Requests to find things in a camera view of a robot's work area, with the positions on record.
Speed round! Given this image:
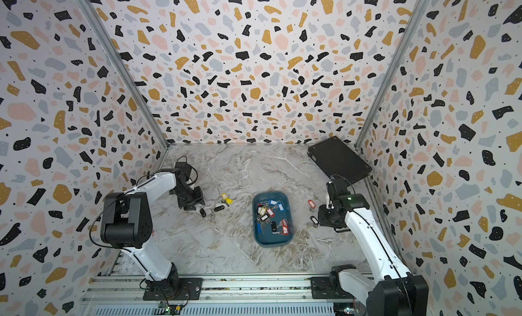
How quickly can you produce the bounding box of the teal storage box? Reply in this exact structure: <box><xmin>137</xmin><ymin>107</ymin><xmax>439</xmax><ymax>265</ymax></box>
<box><xmin>252</xmin><ymin>191</ymin><xmax>294</xmax><ymax>248</ymax></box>

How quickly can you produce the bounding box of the red tag key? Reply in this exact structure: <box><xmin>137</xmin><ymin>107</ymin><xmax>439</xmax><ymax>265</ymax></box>
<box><xmin>308</xmin><ymin>200</ymin><xmax>317</xmax><ymax>211</ymax></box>

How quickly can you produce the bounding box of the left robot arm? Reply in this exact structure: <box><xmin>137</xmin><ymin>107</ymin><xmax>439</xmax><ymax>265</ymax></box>
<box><xmin>100</xmin><ymin>165</ymin><xmax>204</xmax><ymax>292</ymax></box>

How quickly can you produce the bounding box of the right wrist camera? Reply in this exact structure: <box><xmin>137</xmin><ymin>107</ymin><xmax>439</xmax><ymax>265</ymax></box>
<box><xmin>326</xmin><ymin>178</ymin><xmax>349</xmax><ymax>209</ymax></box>

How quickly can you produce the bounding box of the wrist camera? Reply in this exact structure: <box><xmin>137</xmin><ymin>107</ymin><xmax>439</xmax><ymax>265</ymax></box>
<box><xmin>175</xmin><ymin>161</ymin><xmax>198</xmax><ymax>186</ymax></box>
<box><xmin>326</xmin><ymin>178</ymin><xmax>349</xmax><ymax>209</ymax></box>

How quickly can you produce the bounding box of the pile of keys in box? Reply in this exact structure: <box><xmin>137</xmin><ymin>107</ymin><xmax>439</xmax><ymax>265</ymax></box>
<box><xmin>255</xmin><ymin>200</ymin><xmax>290</xmax><ymax>236</ymax></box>

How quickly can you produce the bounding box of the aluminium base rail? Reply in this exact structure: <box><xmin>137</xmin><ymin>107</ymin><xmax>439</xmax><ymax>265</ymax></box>
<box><xmin>79</xmin><ymin>273</ymin><xmax>367</xmax><ymax>315</ymax></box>

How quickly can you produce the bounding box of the aluminium corner post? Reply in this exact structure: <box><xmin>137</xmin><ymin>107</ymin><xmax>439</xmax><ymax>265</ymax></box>
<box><xmin>74</xmin><ymin>0</ymin><xmax>169</xmax><ymax>150</ymax></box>
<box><xmin>354</xmin><ymin>0</ymin><xmax>430</xmax><ymax>150</ymax></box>

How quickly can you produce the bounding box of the right aluminium corner post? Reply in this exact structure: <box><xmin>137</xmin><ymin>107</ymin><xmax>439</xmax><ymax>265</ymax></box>
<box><xmin>354</xmin><ymin>0</ymin><xmax>430</xmax><ymax>150</ymax></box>

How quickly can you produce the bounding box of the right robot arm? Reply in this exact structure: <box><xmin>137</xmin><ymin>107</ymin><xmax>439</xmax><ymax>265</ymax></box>
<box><xmin>318</xmin><ymin>194</ymin><xmax>429</xmax><ymax>315</ymax></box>

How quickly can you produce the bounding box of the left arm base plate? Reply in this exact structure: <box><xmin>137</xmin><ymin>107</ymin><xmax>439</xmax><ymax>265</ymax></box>
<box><xmin>143</xmin><ymin>277</ymin><xmax>203</xmax><ymax>301</ymax></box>

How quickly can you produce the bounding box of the black laptop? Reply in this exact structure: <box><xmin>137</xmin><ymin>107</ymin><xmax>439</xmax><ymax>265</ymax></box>
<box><xmin>307</xmin><ymin>136</ymin><xmax>372</xmax><ymax>184</ymax></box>

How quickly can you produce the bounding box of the left aluminium corner post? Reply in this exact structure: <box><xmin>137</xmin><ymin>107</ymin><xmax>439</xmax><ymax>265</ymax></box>
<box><xmin>74</xmin><ymin>0</ymin><xmax>169</xmax><ymax>150</ymax></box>

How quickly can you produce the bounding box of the yellow tag key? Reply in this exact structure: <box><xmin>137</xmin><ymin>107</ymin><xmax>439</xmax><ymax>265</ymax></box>
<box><xmin>221</xmin><ymin>193</ymin><xmax>233</xmax><ymax>206</ymax></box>

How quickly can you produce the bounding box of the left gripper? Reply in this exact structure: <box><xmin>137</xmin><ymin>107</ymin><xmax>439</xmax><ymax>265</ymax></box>
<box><xmin>172</xmin><ymin>185</ymin><xmax>205</xmax><ymax>210</ymax></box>

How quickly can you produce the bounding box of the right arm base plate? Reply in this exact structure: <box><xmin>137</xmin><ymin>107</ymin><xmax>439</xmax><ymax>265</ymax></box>
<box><xmin>310</xmin><ymin>277</ymin><xmax>353</xmax><ymax>300</ymax></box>

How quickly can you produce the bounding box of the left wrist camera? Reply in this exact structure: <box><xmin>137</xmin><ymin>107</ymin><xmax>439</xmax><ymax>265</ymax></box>
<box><xmin>175</xmin><ymin>161</ymin><xmax>198</xmax><ymax>186</ymax></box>

